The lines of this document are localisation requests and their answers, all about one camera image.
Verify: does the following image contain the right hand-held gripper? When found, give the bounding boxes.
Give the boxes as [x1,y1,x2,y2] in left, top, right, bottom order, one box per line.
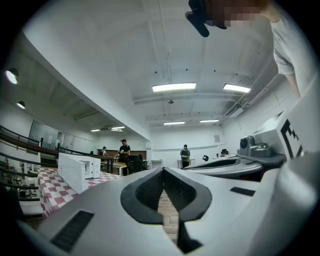
[183,111,305,183]

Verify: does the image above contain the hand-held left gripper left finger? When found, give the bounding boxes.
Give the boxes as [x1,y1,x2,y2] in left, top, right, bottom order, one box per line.
[37,166,185,256]

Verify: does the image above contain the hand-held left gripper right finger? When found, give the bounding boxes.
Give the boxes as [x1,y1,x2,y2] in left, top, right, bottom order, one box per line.
[163,166,263,256]

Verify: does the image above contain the white microwave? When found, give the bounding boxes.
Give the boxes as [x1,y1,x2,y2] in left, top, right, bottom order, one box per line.
[57,152,101,195]

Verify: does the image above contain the person's right forearm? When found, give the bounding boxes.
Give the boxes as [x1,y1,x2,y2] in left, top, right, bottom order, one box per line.
[285,73,302,99]

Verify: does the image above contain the wooden desk white legs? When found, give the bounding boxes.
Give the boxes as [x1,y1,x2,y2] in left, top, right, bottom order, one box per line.
[112,161,129,176]

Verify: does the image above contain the black office chair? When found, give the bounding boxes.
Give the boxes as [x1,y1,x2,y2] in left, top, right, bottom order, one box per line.
[138,154,150,171]
[127,154,141,174]

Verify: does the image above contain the red white checkered tablecloth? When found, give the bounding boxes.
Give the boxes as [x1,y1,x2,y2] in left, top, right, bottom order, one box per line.
[36,166,123,218]

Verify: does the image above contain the person's grey shirt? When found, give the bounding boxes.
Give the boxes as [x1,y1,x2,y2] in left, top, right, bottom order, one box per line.
[270,14,317,100]

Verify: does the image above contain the person's head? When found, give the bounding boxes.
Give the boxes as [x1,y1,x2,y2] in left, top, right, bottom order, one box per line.
[206,0,285,28]

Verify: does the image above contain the grey fisheye camera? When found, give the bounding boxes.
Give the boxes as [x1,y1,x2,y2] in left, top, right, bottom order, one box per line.
[239,135,273,158]

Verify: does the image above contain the glass wall panel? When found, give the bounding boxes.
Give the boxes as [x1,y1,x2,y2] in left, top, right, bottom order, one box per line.
[28,119,63,151]

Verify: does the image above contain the black head-worn camera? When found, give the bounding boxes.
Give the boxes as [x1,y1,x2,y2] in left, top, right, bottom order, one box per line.
[184,0,228,38]

